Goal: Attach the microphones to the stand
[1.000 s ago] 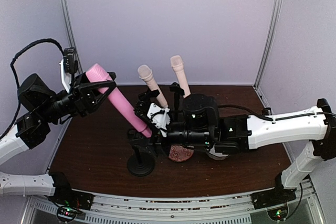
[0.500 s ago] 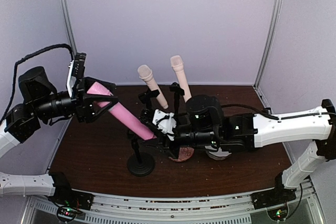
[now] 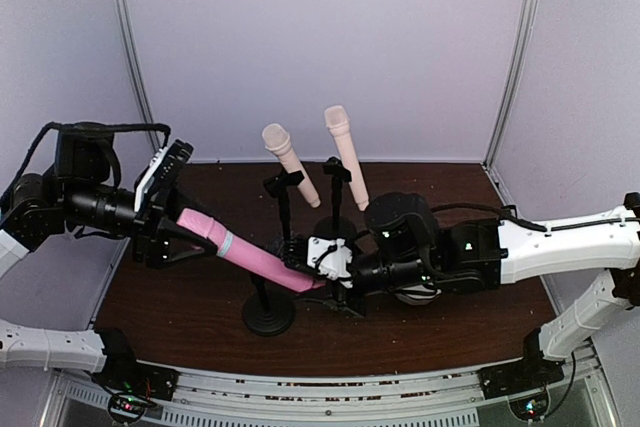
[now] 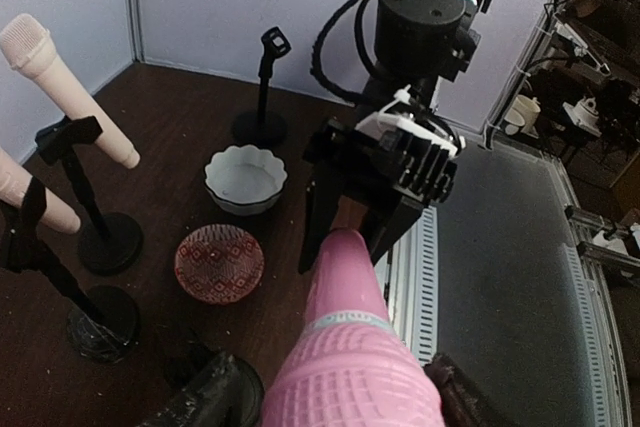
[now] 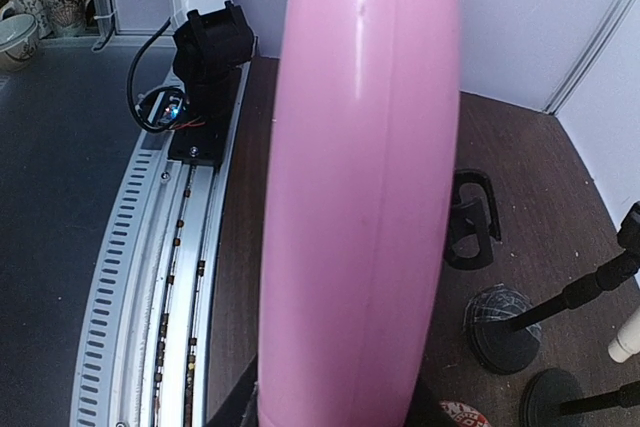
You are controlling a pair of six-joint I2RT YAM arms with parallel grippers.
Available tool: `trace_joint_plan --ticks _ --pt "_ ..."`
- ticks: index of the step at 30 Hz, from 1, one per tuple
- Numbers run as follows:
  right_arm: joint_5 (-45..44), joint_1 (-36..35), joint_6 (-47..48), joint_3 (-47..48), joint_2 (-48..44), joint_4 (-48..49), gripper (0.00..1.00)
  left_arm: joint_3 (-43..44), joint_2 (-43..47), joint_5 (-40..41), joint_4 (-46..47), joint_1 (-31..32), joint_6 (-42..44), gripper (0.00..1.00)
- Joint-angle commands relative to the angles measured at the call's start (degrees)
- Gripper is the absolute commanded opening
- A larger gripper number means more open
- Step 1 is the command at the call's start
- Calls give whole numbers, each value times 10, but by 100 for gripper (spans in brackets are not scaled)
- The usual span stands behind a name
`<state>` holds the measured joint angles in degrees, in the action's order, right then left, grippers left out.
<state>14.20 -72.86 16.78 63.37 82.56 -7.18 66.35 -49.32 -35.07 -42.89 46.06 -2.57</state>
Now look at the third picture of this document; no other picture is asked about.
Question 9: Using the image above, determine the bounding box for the right aluminium frame post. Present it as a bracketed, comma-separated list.
[483, 0, 539, 170]

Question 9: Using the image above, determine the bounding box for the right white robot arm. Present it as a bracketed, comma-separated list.
[285, 192, 639, 362]

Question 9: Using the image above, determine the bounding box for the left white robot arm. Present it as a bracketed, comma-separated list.
[1, 122, 218, 376]

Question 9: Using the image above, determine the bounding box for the pink microphone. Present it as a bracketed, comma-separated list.
[178, 209, 325, 293]

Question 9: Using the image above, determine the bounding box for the left aluminium frame post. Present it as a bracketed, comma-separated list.
[114, 0, 155, 124]

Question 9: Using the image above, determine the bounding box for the aluminium frame post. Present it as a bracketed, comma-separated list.
[483, 0, 539, 170]
[114, 0, 155, 124]

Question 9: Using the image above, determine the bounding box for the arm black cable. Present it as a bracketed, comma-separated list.
[0, 120, 174, 208]
[429, 202, 640, 236]

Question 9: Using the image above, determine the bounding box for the cream microphone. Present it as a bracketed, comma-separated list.
[262, 123, 321, 208]
[324, 105, 369, 211]

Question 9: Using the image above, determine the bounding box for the black mic stand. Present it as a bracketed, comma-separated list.
[263, 167, 304, 242]
[313, 157, 357, 242]
[241, 273, 296, 337]

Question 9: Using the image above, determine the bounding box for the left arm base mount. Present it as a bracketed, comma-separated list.
[89, 362, 179, 425]

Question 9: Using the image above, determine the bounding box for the white scalloped bowl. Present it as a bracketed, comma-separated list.
[394, 286, 441, 307]

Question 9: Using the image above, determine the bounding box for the front aluminium rail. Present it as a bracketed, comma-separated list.
[36, 342, 621, 426]

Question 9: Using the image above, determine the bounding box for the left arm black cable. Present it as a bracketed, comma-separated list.
[0, 120, 174, 208]

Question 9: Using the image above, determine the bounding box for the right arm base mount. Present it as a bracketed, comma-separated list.
[477, 358, 564, 423]

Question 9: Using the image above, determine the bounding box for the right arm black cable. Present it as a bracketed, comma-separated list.
[429, 202, 640, 236]

